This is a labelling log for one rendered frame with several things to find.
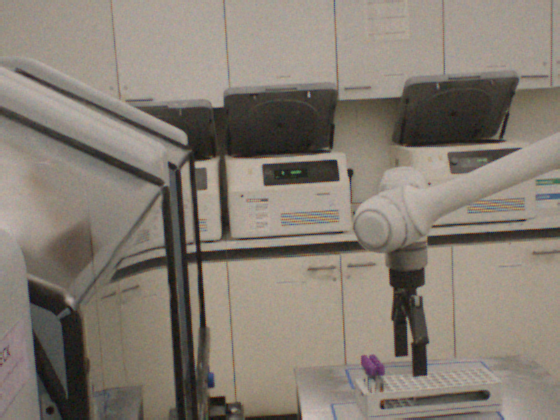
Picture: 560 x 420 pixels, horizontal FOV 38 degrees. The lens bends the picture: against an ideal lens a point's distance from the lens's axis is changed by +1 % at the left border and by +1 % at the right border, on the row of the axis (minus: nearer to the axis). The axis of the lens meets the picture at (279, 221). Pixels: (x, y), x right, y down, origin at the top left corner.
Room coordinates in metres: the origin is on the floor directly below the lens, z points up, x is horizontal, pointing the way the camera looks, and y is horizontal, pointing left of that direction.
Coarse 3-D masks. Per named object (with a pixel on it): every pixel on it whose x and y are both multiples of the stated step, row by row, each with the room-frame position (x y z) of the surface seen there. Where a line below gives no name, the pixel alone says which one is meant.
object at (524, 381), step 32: (320, 384) 1.86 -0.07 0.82; (352, 384) 1.85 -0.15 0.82; (512, 384) 1.80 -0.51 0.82; (544, 384) 1.79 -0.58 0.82; (320, 416) 1.66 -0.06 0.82; (352, 416) 1.65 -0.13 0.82; (448, 416) 1.63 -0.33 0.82; (480, 416) 1.62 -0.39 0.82; (512, 416) 1.61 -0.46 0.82; (544, 416) 1.60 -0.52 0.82
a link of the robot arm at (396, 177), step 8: (392, 168) 1.66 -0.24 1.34; (400, 168) 1.65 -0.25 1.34; (408, 168) 1.65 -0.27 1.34; (416, 168) 1.66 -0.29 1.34; (384, 176) 1.66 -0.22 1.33; (392, 176) 1.64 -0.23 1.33; (400, 176) 1.63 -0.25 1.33; (408, 176) 1.63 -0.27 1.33; (416, 176) 1.64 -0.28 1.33; (384, 184) 1.65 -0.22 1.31; (392, 184) 1.63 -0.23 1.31; (400, 184) 1.62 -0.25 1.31; (408, 184) 1.62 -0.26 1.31; (416, 184) 1.63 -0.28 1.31; (424, 184) 1.65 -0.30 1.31; (424, 240) 1.65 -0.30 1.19
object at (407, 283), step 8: (392, 272) 1.65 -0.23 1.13; (400, 272) 1.64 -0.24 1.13; (408, 272) 1.64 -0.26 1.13; (416, 272) 1.64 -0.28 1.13; (392, 280) 1.66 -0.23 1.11; (400, 280) 1.64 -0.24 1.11; (408, 280) 1.64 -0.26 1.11; (416, 280) 1.64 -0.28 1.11; (424, 280) 1.66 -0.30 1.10; (400, 288) 1.69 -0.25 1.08; (408, 288) 1.64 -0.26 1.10; (416, 288) 1.64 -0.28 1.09; (408, 296) 1.63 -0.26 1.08; (400, 304) 1.69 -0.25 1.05; (408, 304) 1.64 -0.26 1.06
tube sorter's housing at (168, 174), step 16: (0, 64) 1.78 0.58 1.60; (16, 64) 1.78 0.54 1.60; (32, 64) 1.78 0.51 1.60; (16, 80) 1.07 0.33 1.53; (48, 80) 1.78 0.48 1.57; (64, 80) 1.78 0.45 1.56; (48, 96) 1.07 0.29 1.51; (80, 96) 1.79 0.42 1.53; (96, 96) 1.79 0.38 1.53; (96, 112) 1.16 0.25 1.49; (128, 112) 1.79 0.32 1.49; (128, 128) 1.15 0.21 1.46; (160, 128) 1.80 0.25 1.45; (176, 128) 1.85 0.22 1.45; (160, 144) 1.16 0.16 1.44; (160, 160) 1.08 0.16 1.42; (176, 192) 1.80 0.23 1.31; (176, 208) 1.80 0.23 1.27; (176, 224) 1.80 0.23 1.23; (176, 240) 1.80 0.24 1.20; (176, 256) 1.80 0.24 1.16
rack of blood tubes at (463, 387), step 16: (480, 368) 1.74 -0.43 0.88; (400, 384) 1.66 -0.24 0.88; (416, 384) 1.66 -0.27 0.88; (432, 384) 1.65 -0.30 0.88; (448, 384) 1.65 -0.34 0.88; (464, 384) 1.64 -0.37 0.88; (480, 384) 1.64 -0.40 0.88; (496, 384) 1.64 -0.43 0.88; (368, 400) 1.61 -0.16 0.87; (400, 400) 1.67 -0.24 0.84; (416, 400) 1.71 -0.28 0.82; (432, 400) 1.71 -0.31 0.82; (448, 400) 1.70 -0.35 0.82; (464, 400) 1.70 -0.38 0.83; (480, 400) 1.69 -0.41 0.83; (496, 400) 1.64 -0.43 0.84; (368, 416) 1.61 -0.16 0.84; (384, 416) 1.61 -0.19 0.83; (400, 416) 1.62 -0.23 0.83; (416, 416) 1.62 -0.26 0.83; (432, 416) 1.63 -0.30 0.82
